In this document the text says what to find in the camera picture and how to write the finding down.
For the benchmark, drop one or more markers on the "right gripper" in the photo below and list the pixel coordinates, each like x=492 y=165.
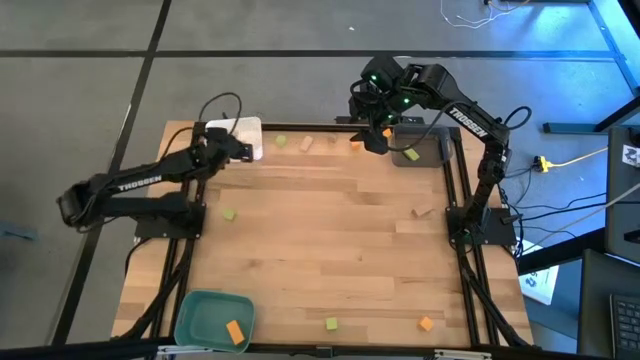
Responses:
x=385 y=90

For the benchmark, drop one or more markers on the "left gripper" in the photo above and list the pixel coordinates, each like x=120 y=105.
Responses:
x=215 y=147

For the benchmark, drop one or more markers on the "orange wedge block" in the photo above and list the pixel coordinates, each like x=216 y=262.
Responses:
x=387 y=133

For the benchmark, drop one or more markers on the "small orange block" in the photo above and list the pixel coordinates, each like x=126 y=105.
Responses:
x=426 y=323
x=355 y=145

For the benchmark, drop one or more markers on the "green block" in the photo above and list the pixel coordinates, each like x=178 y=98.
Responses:
x=411 y=154
x=229 y=214
x=281 y=140
x=331 y=323

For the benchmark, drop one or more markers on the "light wooden block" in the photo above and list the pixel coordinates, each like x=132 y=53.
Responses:
x=422 y=211
x=306 y=143

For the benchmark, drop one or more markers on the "large orange block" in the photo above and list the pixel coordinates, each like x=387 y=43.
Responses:
x=235 y=332

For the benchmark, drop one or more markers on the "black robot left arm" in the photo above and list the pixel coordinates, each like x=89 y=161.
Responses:
x=140 y=182

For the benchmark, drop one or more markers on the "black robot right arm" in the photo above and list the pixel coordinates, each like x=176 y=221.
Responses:
x=470 y=122

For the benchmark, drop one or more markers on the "white plastic bin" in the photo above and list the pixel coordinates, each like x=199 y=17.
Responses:
x=247 y=132

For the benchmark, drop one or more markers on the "grey translucent plastic bin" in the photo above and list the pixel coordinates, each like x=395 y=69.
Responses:
x=425 y=145

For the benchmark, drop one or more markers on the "yellow power plug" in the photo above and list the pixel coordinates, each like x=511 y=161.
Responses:
x=541 y=163

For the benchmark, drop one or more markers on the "teal plastic bin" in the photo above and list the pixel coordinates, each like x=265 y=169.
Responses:
x=205 y=320

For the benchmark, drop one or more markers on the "white paper sheet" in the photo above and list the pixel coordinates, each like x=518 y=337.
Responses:
x=542 y=285

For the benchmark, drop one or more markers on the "dark side cabinet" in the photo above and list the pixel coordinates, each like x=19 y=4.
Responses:
x=617 y=210

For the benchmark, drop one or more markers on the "white marker tag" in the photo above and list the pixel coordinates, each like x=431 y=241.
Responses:
x=631 y=156

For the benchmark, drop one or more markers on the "dark desk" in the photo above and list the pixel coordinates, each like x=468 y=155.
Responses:
x=595 y=310

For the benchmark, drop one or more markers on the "black keyboard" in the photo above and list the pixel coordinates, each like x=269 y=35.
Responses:
x=627 y=325

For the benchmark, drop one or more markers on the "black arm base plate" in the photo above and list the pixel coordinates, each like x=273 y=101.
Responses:
x=500 y=235
x=150 y=230

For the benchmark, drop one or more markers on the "table camera mount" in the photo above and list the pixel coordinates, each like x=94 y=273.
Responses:
x=324 y=352

